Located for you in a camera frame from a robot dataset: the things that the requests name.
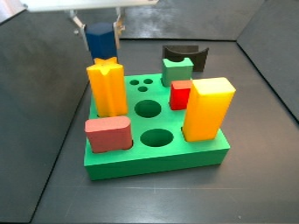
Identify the pink rounded block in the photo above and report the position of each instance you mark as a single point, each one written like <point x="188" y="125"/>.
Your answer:
<point x="110" y="133"/>

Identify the green notched block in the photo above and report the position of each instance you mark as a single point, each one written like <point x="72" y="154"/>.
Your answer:
<point x="176" y="71"/>

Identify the blue hexagon prism block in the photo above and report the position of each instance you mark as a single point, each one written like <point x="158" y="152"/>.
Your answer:
<point x="100" y="38"/>

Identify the yellow rectangular prism block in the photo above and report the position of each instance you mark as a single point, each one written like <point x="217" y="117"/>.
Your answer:
<point x="209" y="103"/>

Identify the black curved stand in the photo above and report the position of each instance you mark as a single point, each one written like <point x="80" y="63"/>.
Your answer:
<point x="178" y="52"/>

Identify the yellow star prism block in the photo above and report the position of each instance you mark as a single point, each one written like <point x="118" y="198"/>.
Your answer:
<point x="106" y="76"/>

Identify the green foam shape board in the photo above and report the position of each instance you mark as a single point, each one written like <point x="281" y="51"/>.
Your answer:
<point x="159" y="149"/>

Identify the red square block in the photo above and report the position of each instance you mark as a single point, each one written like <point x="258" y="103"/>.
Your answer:
<point x="180" y="89"/>

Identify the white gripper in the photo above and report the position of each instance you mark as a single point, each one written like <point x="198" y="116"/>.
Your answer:
<point x="71" y="5"/>

